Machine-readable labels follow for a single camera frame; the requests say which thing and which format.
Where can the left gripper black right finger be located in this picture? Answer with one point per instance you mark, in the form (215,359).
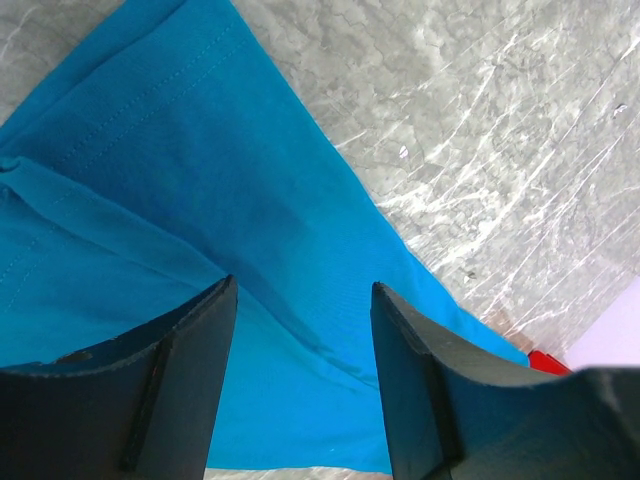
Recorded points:
(455,411)

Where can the teal t shirt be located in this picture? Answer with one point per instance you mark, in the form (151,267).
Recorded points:
(167,152)

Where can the red plastic bin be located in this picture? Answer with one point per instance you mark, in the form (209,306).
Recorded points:
(546,363)

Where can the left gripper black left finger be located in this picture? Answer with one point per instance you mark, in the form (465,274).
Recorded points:
(141,405)

